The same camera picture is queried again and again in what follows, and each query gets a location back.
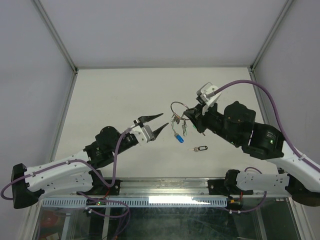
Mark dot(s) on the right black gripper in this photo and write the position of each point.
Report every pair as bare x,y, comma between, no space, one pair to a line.
196,116

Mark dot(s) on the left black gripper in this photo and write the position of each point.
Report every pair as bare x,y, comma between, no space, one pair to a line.
145,119

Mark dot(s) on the red tag key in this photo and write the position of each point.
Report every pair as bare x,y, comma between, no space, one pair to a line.
175,120

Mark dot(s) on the blue tag key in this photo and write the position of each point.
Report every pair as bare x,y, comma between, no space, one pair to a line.
176,135

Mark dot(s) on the black tag key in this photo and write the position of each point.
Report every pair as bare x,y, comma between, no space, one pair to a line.
199,148

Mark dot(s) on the silver keyring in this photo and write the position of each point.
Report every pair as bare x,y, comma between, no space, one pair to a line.
178,108

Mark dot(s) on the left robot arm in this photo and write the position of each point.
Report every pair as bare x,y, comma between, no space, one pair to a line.
79,172

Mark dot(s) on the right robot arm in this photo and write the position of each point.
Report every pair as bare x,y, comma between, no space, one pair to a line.
238,127

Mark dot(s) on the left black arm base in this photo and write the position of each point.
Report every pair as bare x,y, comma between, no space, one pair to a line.
100,189

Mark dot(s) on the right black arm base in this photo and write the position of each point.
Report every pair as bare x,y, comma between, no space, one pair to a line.
217,187

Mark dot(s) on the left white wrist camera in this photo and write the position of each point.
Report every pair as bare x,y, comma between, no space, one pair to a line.
142,133

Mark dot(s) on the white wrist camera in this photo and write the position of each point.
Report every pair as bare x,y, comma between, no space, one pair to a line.
142,133
207,96

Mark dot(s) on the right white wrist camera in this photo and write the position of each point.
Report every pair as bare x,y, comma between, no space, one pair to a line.
207,96

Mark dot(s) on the aluminium mounting rail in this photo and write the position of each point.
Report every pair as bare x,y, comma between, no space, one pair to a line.
158,186

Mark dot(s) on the grey slotted cable duct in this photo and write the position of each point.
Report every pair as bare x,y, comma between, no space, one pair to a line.
137,202

